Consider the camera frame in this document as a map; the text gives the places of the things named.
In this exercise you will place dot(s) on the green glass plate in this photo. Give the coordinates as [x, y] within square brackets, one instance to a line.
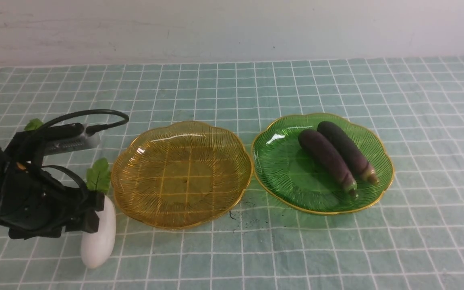
[288, 173]

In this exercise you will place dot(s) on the purple eggplant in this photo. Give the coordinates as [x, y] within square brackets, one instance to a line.
[354, 158]
[323, 152]

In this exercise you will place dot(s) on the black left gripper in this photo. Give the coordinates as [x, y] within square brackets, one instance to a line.
[34, 204]

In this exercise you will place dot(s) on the green checkered tablecloth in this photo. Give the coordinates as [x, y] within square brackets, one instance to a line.
[413, 239]

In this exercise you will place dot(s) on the amber glass plate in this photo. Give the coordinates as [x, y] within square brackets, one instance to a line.
[181, 175]

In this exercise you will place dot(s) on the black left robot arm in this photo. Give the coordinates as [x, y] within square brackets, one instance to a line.
[33, 154]

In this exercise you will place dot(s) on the white radish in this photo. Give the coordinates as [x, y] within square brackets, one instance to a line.
[97, 247]
[33, 124]

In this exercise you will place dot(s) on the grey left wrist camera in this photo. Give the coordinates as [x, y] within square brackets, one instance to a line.
[69, 138]

